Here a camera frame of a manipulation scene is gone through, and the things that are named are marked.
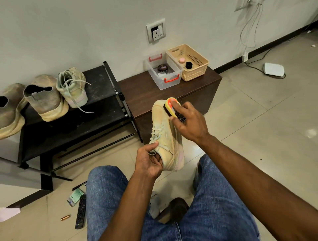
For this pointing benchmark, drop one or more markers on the worn tan slip-on shoe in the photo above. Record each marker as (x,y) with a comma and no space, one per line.
(47,99)
(10,111)

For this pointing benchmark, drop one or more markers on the white router box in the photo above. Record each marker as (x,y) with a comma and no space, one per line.
(274,69)

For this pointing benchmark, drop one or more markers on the black orange shoe brush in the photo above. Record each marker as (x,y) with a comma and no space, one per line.
(173,107)

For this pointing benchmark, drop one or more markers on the pale green lace-up shoe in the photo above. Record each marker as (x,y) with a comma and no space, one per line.
(73,88)
(169,144)

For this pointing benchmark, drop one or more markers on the black round polish tin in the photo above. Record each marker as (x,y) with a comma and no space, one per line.
(162,68)

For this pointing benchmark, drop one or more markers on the beige plastic basket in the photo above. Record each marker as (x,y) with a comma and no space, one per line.
(195,62)

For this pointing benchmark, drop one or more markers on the white wall plug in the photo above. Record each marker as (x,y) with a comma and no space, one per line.
(245,57)

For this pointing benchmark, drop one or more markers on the small brass cylinder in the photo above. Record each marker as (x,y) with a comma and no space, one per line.
(65,217)

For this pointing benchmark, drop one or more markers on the pink round lid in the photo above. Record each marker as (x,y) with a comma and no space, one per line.
(182,60)

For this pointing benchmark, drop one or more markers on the person's right hand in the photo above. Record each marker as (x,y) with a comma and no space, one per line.
(191,123)

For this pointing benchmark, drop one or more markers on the person's right leg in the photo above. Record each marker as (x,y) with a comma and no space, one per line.
(218,213)

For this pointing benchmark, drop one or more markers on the person's left leg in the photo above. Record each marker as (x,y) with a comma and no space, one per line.
(109,203)

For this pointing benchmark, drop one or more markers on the person's left hand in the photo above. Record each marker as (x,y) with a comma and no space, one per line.
(148,161)

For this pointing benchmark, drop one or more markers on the green paper packet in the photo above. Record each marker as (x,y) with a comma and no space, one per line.
(75,196)

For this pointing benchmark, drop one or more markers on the small black round cap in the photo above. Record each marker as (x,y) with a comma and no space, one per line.
(189,65)

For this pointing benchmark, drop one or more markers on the dark brown wooden cabinet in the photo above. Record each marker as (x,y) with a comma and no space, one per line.
(141,92)

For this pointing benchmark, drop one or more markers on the white wall socket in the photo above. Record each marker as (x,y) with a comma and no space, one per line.
(156,31)

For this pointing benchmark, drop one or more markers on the person's leg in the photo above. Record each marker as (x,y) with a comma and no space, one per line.
(109,203)
(218,213)

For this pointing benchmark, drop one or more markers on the white paper sheet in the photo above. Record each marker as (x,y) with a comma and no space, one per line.
(9,214)

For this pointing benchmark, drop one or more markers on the person's right forearm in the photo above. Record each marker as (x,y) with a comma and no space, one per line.
(268,193)

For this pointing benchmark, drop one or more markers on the black metal shoe rack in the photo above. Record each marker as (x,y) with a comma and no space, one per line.
(87,121)

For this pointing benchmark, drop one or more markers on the clear plastic storage box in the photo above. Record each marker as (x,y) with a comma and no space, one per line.
(168,79)

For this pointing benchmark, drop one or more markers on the person's left forearm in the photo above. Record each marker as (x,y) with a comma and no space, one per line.
(126,213)

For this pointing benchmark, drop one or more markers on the black remote control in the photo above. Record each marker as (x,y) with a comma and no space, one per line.
(80,211)

